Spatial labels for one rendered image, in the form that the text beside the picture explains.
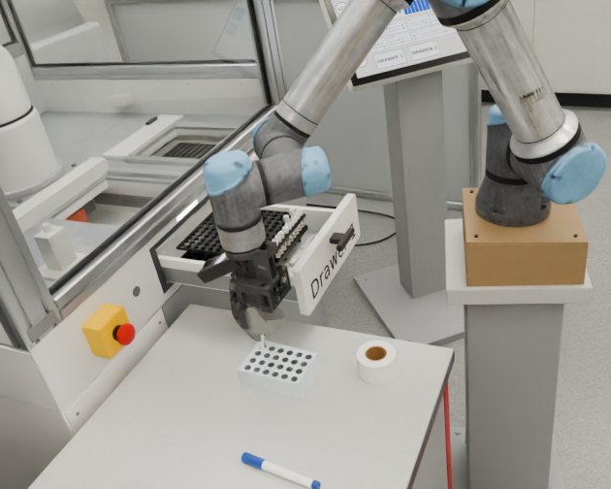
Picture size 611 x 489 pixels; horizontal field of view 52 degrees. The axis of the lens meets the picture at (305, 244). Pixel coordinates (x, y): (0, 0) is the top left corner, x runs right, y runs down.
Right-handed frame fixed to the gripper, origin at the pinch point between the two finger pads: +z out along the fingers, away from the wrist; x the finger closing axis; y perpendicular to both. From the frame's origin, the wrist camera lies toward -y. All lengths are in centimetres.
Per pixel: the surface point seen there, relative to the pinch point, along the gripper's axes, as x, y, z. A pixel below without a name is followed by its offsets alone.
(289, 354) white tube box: 0.4, 5.8, 4.5
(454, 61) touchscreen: 113, 7, -13
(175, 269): 8.2, -23.5, -4.4
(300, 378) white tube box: -5.4, 11.1, 3.5
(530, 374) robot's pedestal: 38, 43, 35
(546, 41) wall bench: 314, 6, 42
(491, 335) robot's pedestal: 36, 35, 23
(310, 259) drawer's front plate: 12.3, 6.8, -9.0
